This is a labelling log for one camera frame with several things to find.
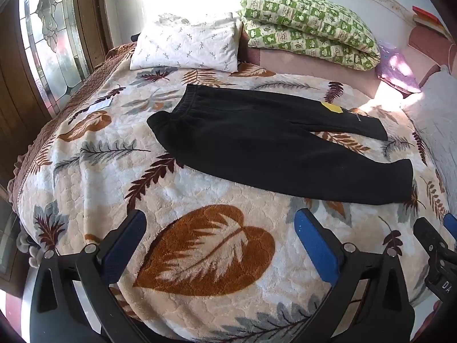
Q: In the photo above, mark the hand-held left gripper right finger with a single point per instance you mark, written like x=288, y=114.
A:
x=314, y=243

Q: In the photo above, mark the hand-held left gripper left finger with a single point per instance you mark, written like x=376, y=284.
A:
x=125, y=243

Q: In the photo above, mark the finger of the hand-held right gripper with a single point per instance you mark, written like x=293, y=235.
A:
x=450, y=227
x=428, y=235

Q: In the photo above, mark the black pants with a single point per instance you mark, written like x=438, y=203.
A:
x=267, y=143

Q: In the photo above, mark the leaf-print fleece blanket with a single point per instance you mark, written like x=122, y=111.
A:
x=214, y=243

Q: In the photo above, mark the white quilted pillow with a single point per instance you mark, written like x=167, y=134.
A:
x=435, y=121

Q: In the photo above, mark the yellow tag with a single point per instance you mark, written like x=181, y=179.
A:
x=330, y=108

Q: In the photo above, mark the purple pink cushion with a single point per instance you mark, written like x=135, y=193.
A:
x=396, y=69

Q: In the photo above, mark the pink bed sheet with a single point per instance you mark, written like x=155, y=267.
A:
x=303, y=68

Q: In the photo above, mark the brown quilted bedspread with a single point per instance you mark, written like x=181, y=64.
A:
x=107, y=60

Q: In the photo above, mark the pink padded headboard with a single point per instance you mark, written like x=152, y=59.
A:
x=425, y=41

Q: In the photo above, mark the white leaf-print pillow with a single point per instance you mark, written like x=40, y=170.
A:
x=185, y=46

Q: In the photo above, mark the red book stack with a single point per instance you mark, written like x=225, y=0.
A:
x=428, y=19

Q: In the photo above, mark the green white patterned pillows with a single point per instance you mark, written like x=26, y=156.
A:
x=310, y=32

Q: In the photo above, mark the stained glass window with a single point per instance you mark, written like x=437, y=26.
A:
x=46, y=25

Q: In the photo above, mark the wooden window frame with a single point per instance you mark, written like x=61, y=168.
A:
x=89, y=14

